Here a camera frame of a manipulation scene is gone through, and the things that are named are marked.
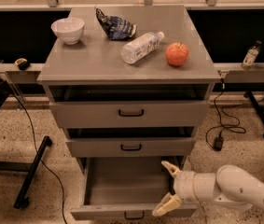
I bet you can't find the red apple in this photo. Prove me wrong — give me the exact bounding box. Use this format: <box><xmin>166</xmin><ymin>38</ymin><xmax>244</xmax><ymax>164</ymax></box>
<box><xmin>165</xmin><ymin>43</ymin><xmax>189</xmax><ymax>66</ymax></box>

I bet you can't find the small glass bottle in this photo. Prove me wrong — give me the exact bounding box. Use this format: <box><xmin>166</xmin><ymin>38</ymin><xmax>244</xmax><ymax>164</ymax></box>
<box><xmin>242</xmin><ymin>40</ymin><xmax>262</xmax><ymax>70</ymax></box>

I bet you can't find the grey middle drawer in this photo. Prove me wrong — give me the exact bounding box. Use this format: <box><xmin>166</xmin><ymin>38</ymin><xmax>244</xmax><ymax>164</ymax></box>
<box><xmin>66</xmin><ymin>127</ymin><xmax>195</xmax><ymax>158</ymax></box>

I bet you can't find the black stand leg left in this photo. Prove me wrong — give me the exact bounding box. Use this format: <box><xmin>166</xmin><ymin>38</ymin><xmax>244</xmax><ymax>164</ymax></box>
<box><xmin>0</xmin><ymin>136</ymin><xmax>52</xmax><ymax>209</ymax></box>

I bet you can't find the grey drawer cabinet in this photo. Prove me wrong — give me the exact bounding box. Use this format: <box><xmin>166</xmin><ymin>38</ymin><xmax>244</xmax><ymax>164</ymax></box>
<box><xmin>38</xmin><ymin>6</ymin><xmax>218</xmax><ymax>163</ymax></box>

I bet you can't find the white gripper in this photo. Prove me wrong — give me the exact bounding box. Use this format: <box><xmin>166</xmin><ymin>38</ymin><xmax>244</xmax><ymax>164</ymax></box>
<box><xmin>152</xmin><ymin>161</ymin><xmax>216</xmax><ymax>217</ymax></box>

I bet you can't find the clear plastic water bottle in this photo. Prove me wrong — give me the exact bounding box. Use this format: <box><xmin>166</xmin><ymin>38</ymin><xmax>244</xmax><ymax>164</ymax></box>
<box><xmin>120</xmin><ymin>32</ymin><xmax>164</xmax><ymax>64</ymax></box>

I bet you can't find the grey drawer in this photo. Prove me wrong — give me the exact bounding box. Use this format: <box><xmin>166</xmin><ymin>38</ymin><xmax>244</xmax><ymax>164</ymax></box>
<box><xmin>66</xmin><ymin>127</ymin><xmax>195</xmax><ymax>158</ymax></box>
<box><xmin>70</xmin><ymin>156</ymin><xmax>198</xmax><ymax>221</ymax></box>
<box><xmin>49</xmin><ymin>89</ymin><xmax>209</xmax><ymax>128</ymax></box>

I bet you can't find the black stand leg right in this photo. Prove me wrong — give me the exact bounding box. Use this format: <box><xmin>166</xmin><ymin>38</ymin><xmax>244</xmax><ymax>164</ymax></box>
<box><xmin>244</xmin><ymin>90</ymin><xmax>264</xmax><ymax>138</ymax></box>

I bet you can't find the grey top drawer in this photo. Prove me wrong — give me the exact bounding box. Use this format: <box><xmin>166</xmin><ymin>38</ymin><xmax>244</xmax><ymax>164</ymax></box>
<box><xmin>49</xmin><ymin>89</ymin><xmax>209</xmax><ymax>128</ymax></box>

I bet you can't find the black floor cable left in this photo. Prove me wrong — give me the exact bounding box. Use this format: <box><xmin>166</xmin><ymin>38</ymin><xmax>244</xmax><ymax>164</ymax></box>
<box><xmin>11</xmin><ymin>91</ymin><xmax>69</xmax><ymax>224</ymax></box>

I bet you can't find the crumpled blue chip bag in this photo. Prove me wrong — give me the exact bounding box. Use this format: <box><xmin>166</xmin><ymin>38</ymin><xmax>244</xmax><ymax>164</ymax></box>
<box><xmin>95</xmin><ymin>8</ymin><xmax>137</xmax><ymax>41</ymax></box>

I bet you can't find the small black yellow device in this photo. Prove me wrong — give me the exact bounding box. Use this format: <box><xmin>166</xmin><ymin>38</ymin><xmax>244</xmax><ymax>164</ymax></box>
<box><xmin>14</xmin><ymin>58</ymin><xmax>31</xmax><ymax>70</ymax></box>

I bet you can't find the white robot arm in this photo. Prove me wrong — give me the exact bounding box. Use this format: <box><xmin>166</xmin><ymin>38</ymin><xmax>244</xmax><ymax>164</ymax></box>
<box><xmin>152</xmin><ymin>161</ymin><xmax>264</xmax><ymax>217</ymax></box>

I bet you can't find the black power adapter cable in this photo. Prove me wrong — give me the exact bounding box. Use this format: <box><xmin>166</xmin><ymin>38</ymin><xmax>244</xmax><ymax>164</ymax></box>
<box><xmin>204</xmin><ymin>77</ymin><xmax>247</xmax><ymax>152</ymax></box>

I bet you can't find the black stand leg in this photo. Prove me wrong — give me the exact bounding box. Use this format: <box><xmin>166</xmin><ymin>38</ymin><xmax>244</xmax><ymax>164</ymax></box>
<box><xmin>244</xmin><ymin>90</ymin><xmax>264</xmax><ymax>138</ymax></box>
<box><xmin>0</xmin><ymin>136</ymin><xmax>52</xmax><ymax>209</ymax></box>

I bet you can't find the white bowl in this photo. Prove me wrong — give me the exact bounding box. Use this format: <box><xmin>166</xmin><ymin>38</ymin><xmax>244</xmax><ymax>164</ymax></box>
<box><xmin>51</xmin><ymin>18</ymin><xmax>85</xmax><ymax>45</ymax></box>

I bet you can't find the grey bottom drawer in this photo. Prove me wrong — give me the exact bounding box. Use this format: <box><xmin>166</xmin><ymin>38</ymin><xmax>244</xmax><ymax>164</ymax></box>
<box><xmin>70</xmin><ymin>156</ymin><xmax>198</xmax><ymax>221</ymax></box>

